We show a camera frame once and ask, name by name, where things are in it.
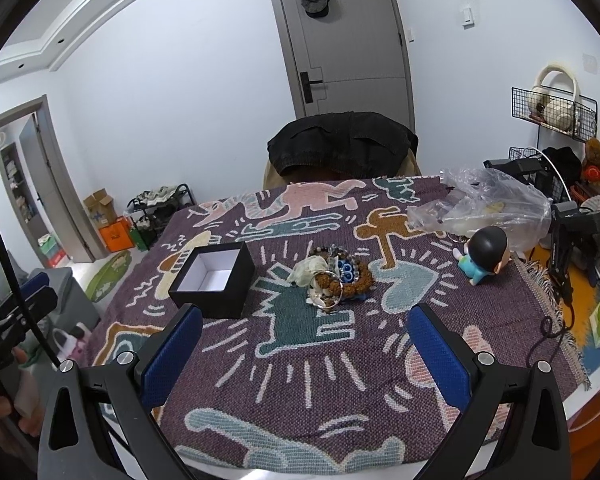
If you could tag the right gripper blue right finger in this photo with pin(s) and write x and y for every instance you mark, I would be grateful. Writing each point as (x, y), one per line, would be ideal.
(447, 358)

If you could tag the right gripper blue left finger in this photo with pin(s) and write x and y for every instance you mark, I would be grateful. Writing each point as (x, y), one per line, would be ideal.
(164, 355)

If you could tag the cream fabric jewelry pouch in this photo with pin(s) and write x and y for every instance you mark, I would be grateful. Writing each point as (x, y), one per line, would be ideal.
(304, 271)

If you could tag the person's left hand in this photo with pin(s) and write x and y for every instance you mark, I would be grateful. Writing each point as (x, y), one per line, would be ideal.
(31, 421)

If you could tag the pink tote bag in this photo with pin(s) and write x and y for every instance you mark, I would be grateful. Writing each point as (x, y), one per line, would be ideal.
(71, 345)

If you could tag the black open gift box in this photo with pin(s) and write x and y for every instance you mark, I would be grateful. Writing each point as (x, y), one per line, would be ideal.
(215, 279)

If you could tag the green oval floor mat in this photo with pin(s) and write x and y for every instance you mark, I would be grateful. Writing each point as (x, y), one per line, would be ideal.
(108, 276)

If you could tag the black-haired boy figurine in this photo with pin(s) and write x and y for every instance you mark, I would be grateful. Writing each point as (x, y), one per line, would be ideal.
(486, 253)

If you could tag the orange paper bag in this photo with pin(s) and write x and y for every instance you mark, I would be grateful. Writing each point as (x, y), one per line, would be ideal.
(116, 235)

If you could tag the patterned purple woven blanket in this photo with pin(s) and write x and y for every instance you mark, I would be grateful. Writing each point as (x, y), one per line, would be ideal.
(324, 379)

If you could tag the black shoe rack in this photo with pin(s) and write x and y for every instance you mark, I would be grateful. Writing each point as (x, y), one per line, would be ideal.
(151, 211)

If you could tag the cardboard box by rack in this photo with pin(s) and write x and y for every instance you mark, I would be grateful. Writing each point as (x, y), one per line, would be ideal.
(100, 208)

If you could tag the clear plastic bag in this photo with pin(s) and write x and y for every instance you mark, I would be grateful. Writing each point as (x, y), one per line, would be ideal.
(481, 197)

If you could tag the black tripod stand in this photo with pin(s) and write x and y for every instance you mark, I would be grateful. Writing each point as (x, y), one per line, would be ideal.
(571, 227)

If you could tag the brown plush toy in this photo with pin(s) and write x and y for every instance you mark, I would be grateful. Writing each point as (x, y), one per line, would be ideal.
(591, 163)

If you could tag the white handbag in basket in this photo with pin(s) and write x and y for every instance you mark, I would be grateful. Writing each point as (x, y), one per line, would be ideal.
(555, 111)

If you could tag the grey door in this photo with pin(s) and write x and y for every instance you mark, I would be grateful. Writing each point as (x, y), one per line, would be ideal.
(358, 49)

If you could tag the black door handle lock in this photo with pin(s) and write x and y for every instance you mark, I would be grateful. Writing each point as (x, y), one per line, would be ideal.
(306, 86)

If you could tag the black wire wall basket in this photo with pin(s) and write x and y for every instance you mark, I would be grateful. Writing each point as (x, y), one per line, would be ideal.
(544, 136)

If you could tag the white wall switch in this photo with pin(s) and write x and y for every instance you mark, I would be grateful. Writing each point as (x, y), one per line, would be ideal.
(468, 17)

